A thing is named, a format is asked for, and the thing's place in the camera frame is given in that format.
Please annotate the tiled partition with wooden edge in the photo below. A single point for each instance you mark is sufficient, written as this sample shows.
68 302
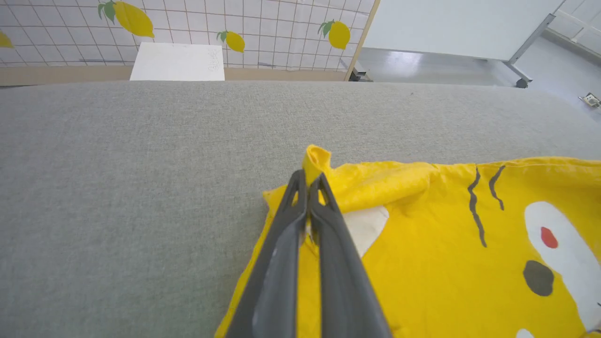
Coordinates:
272 19

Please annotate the white rectangular box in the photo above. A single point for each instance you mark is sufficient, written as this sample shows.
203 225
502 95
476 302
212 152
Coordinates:
176 62

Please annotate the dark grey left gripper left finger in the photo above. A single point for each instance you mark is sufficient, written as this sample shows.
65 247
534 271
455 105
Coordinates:
277 277

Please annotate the yellow cartoon print garment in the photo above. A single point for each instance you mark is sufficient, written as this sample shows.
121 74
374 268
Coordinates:
422 263

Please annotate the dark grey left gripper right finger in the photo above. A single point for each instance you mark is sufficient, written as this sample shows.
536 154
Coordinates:
345 286

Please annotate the white power strip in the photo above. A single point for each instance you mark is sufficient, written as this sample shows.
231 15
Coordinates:
591 100

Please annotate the grey fabric sofa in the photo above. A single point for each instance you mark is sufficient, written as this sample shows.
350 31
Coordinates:
117 188

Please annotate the white board on grey stand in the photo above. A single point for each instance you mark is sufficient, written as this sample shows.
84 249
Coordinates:
450 26

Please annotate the black metal partition foot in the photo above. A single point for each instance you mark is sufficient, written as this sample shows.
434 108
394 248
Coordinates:
360 74

